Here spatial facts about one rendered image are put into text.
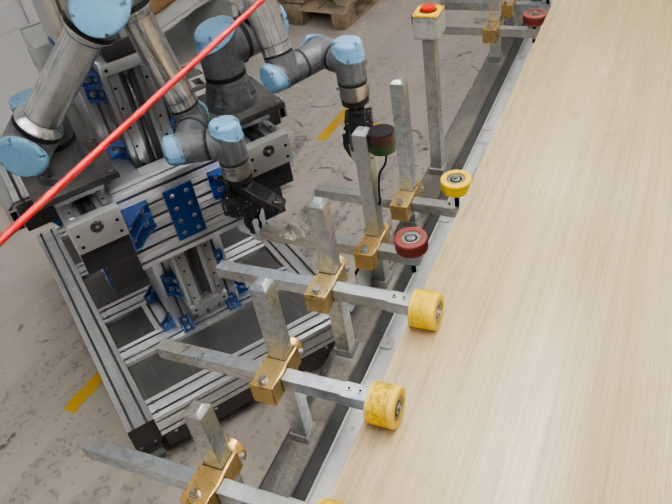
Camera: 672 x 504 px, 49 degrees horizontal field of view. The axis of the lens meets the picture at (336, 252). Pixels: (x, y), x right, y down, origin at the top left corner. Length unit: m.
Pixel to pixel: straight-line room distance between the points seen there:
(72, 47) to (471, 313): 1.01
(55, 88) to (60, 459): 1.45
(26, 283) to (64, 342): 0.49
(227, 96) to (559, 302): 1.05
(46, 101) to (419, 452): 1.09
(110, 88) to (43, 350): 1.41
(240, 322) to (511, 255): 1.22
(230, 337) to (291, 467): 1.05
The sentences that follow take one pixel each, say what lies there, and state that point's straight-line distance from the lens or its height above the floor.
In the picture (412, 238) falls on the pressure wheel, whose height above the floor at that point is 0.91.
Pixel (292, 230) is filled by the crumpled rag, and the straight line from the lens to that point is 1.88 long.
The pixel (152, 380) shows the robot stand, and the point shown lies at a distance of 2.56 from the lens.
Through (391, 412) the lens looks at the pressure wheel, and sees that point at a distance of 1.32.
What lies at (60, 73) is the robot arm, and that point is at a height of 1.38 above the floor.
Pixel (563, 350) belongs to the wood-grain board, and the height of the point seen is 0.90.
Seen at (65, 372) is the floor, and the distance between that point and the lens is 3.05.
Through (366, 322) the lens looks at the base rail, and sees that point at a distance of 1.84.
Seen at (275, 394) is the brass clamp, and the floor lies 0.95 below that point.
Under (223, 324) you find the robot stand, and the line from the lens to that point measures 2.64.
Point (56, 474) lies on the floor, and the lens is 2.75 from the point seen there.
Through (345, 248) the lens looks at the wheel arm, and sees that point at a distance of 1.83.
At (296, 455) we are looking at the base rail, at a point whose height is 0.70.
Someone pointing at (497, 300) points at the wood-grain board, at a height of 0.90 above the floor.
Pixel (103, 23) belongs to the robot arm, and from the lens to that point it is 1.62.
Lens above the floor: 2.02
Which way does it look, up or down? 40 degrees down
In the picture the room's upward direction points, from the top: 11 degrees counter-clockwise
